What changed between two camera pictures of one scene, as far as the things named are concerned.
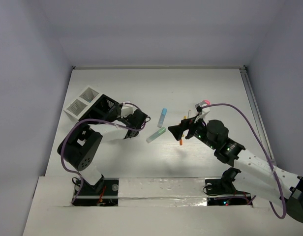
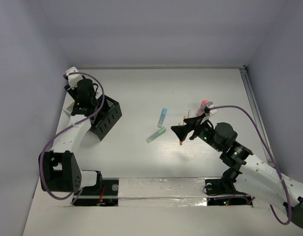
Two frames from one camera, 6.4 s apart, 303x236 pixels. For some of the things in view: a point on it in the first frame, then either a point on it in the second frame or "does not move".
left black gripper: x=111 y=109 -> x=70 y=88
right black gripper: x=177 y=130 does not move
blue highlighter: x=162 y=116 does not move
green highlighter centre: x=162 y=130 does not move
